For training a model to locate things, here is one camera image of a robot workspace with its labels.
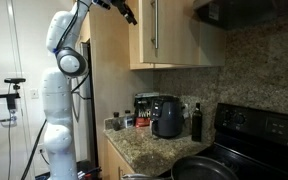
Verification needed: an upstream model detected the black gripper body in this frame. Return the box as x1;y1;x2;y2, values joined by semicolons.
111;0;129;14

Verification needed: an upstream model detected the wooden upper cabinet carcass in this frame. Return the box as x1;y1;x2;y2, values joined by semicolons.
72;0;227;71

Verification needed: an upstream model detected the wooden lower cabinet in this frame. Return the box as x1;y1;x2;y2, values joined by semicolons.
103;138;135;180

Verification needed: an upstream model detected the silver door lever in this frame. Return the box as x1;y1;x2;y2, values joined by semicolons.
0;114;18;127

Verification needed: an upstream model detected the small jar white label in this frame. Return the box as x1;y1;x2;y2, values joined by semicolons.
123;109;136;129

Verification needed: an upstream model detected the black air fryer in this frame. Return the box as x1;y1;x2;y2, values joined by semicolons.
149;95;186;139

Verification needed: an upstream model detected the dark spice jar black cap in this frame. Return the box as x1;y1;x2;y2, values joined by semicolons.
112;111;122;132

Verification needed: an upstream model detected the white backsplash outlet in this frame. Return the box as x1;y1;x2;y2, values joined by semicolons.
183;103;190;119

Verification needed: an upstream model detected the black range hood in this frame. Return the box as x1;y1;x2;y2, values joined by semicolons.
192;0;288;31

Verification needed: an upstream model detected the stainless steel refrigerator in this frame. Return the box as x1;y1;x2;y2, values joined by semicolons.
69;39;100;168

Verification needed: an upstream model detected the dark olive oil bottle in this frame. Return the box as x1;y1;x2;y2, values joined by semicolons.
191;102;204;142

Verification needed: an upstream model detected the black stove knob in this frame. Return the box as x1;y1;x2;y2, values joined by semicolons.
219;109;232;122
233;113;247;126

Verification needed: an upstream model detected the black frying pan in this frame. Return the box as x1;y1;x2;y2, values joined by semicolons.
120;155;240;180

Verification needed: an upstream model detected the black electric stove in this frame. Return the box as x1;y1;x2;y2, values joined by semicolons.
160;102;288;180

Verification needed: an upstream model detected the long silver cabinet door handle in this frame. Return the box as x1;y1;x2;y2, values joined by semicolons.
150;0;160;50

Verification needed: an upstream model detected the silver refrigerator handle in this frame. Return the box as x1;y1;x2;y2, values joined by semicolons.
71;74;82;123

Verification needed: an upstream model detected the white wall switch plate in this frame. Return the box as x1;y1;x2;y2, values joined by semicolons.
30;88;40;100

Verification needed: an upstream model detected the black camera on stand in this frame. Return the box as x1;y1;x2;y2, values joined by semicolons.
3;77;27;85

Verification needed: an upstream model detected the black camera stand boom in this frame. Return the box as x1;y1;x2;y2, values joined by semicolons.
0;83;21;123

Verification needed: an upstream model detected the white wall power outlet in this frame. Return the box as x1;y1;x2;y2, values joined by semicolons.
36;143;46;155

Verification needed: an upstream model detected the black clamp orange handle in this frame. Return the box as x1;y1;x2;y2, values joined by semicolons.
78;166;102;180

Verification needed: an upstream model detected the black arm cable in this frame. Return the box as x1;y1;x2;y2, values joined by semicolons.
20;0;92;180

